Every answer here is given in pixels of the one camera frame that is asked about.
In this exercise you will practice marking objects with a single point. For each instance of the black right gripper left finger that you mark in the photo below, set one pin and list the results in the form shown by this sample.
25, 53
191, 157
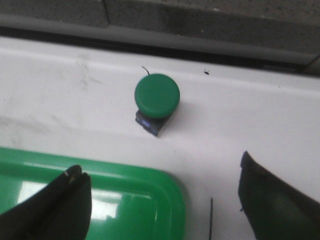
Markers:
60, 211

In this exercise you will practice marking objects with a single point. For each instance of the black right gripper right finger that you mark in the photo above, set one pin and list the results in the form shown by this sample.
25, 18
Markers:
275, 210

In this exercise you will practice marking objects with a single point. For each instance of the green mushroom push button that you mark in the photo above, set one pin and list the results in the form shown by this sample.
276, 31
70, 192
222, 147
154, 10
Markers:
157, 97

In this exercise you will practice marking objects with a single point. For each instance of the green plastic tray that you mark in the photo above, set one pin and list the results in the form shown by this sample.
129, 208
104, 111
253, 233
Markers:
128, 202

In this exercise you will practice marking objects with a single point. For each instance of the grey stone counter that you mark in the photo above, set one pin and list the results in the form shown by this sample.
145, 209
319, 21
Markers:
285, 33

